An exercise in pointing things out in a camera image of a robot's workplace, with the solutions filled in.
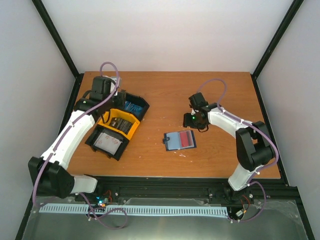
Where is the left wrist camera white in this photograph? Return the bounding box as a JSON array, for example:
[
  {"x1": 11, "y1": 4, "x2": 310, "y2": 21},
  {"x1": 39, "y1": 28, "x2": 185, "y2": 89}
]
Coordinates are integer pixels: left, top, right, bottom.
[{"x1": 108, "y1": 76, "x2": 122, "y2": 92}]

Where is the white red cards stack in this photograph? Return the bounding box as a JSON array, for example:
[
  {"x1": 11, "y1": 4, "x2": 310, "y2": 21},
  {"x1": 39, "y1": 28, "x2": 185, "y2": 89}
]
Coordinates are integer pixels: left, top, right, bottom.
[{"x1": 93, "y1": 132, "x2": 122, "y2": 155}]

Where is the black frame post left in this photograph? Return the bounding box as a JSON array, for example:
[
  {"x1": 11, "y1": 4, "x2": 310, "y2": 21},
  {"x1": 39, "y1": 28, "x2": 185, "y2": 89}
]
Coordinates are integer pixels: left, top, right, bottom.
[{"x1": 31, "y1": 0, "x2": 81, "y2": 79}]

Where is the dark cards stack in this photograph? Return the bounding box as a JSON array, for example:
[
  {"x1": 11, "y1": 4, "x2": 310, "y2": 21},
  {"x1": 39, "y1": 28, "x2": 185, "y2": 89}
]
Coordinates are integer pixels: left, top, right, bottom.
[{"x1": 109, "y1": 117, "x2": 133, "y2": 134}]

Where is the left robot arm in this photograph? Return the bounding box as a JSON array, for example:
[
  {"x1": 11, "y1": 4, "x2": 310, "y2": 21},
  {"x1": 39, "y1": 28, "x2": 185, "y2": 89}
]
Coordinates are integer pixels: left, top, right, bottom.
[{"x1": 28, "y1": 75, "x2": 126, "y2": 202}]

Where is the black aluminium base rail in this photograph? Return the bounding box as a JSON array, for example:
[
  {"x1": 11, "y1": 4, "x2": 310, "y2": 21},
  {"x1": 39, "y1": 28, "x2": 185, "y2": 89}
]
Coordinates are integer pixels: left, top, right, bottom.
[{"x1": 32, "y1": 175, "x2": 300, "y2": 208}]

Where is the yellow bin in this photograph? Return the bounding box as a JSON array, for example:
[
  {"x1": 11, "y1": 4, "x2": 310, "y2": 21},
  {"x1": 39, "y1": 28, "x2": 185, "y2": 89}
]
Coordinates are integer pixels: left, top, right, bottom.
[{"x1": 98, "y1": 108, "x2": 140, "y2": 141}]

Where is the black frame post right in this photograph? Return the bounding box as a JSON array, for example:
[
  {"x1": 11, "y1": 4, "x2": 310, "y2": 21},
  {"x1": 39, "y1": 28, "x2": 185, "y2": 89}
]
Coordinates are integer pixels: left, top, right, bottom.
[{"x1": 251, "y1": 0, "x2": 305, "y2": 77}]

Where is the blue leather card holder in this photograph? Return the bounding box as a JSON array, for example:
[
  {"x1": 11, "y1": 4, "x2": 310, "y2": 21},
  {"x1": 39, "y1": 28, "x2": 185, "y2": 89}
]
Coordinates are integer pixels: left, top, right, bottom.
[{"x1": 162, "y1": 130, "x2": 197, "y2": 151}]

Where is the blue cards stack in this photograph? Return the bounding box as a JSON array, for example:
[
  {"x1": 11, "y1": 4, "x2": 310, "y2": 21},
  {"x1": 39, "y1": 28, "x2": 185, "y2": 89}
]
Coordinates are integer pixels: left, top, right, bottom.
[{"x1": 124, "y1": 100, "x2": 143, "y2": 115}]

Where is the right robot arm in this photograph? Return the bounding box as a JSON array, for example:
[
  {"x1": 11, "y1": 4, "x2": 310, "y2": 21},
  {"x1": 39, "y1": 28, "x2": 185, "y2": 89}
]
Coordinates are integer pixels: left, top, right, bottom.
[{"x1": 183, "y1": 92, "x2": 279, "y2": 192}]

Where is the black frame post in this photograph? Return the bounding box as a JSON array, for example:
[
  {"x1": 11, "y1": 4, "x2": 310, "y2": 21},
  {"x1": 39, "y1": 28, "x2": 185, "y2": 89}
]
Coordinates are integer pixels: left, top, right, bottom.
[
  {"x1": 251, "y1": 0, "x2": 305, "y2": 77},
  {"x1": 31, "y1": 0, "x2": 81, "y2": 79}
]

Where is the light blue cable duct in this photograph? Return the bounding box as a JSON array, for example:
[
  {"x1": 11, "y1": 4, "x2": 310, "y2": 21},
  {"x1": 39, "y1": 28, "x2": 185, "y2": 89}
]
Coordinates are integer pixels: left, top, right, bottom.
[{"x1": 39, "y1": 203, "x2": 228, "y2": 218}]

